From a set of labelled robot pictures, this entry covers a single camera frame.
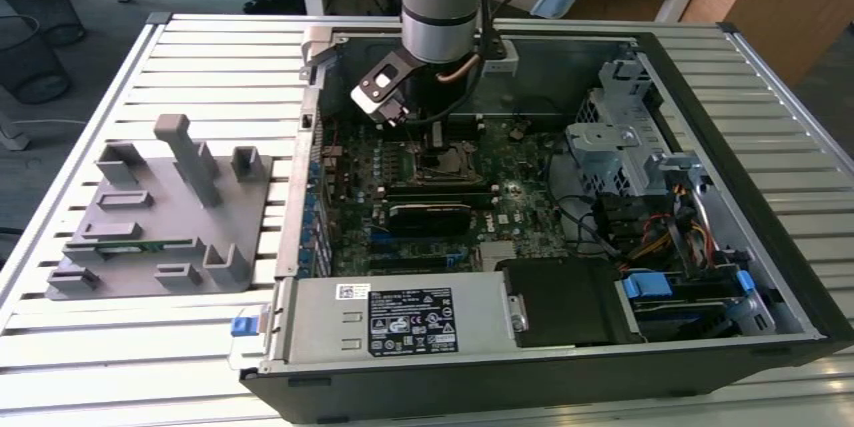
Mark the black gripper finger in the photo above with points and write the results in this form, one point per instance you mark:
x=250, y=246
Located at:
x=438, y=134

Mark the thin metal locking lever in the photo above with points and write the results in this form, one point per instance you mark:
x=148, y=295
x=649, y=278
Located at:
x=414, y=139

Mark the silver CPU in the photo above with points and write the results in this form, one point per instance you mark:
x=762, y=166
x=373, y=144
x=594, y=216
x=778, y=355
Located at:
x=449, y=162

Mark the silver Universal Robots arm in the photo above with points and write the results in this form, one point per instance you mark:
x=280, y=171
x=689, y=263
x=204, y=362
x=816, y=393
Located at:
x=441, y=2

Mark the black CPU socket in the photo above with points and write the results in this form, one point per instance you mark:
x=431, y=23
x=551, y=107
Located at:
x=421, y=178

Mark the black RAM slot bank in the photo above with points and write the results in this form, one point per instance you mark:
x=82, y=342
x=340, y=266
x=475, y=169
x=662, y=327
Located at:
x=463, y=126
x=434, y=194

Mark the small black graphics card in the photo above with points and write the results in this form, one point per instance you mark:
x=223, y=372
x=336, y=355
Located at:
x=427, y=221

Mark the green motherboard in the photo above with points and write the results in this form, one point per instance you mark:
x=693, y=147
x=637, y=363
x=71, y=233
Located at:
x=527, y=207

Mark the silver metal drive cage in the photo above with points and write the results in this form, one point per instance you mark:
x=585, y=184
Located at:
x=601, y=147

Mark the small silver heatsink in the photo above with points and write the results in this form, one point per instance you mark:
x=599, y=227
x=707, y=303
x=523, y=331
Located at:
x=497, y=253

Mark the silver power supply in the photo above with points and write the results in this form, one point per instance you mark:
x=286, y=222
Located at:
x=314, y=317

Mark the grey plastic parts rack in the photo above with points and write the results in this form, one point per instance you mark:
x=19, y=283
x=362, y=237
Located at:
x=167, y=182

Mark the blue disk carrier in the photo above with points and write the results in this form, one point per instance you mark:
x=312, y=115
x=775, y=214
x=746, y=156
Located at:
x=646, y=289

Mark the blue case latch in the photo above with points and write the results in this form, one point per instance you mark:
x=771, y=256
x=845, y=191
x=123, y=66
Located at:
x=243, y=326

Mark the green RAM stick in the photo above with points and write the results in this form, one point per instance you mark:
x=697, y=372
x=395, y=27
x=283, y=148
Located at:
x=150, y=246

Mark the black open PC case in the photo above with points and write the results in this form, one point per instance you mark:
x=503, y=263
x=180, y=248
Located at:
x=467, y=392

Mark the blue plastic clip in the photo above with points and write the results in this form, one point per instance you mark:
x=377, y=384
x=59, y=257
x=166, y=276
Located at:
x=743, y=283

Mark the wooden cabinet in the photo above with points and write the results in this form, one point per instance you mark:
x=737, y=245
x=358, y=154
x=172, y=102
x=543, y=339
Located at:
x=787, y=7

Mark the black mesh waste bin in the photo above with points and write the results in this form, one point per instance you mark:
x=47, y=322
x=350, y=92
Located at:
x=34, y=67
x=60, y=12

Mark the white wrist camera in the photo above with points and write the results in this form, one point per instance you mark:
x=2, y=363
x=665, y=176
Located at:
x=377, y=84

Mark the small grey wrist camera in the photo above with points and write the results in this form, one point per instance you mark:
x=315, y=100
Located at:
x=501, y=66

